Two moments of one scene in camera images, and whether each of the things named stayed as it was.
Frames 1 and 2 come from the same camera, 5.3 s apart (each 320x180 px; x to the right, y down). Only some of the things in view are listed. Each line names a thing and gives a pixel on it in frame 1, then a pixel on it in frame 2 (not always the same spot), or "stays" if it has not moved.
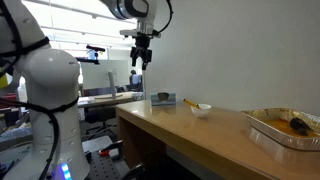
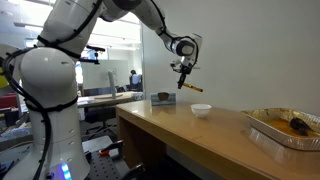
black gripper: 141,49 -> 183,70
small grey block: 163,98 stays
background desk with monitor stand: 111,98 stays
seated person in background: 135,79 stays
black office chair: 99,114 stays
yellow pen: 192,103 -> 193,87
